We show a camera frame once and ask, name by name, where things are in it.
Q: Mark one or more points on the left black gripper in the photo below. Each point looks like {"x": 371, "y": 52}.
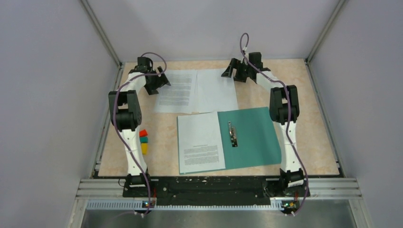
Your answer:
{"x": 161, "y": 80}

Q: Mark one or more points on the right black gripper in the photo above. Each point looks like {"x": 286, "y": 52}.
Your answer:
{"x": 236, "y": 64}

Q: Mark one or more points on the printed paper sheet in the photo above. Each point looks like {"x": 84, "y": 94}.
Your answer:
{"x": 200, "y": 146}
{"x": 179, "y": 96}

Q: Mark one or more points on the green file folder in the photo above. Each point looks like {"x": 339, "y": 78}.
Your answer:
{"x": 256, "y": 136}

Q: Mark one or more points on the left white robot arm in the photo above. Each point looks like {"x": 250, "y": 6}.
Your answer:
{"x": 126, "y": 115}

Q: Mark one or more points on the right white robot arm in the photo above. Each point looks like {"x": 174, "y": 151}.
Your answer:
{"x": 284, "y": 111}

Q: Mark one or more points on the metal folder clip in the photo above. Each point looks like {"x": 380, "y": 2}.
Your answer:
{"x": 232, "y": 133}

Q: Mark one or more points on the blank paper sheet middle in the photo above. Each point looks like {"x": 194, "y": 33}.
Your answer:
{"x": 214, "y": 93}

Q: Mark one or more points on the red block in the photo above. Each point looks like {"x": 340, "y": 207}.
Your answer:
{"x": 143, "y": 133}

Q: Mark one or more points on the green block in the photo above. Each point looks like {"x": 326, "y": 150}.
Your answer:
{"x": 144, "y": 139}

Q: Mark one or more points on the yellow block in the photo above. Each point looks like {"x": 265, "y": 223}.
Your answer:
{"x": 144, "y": 148}

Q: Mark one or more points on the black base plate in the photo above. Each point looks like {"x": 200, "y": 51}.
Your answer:
{"x": 214, "y": 190}

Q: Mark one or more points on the grey slotted cable duct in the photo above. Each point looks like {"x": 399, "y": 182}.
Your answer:
{"x": 113, "y": 204}

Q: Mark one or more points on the aluminium frame rail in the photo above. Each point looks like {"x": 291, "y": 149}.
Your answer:
{"x": 320, "y": 188}

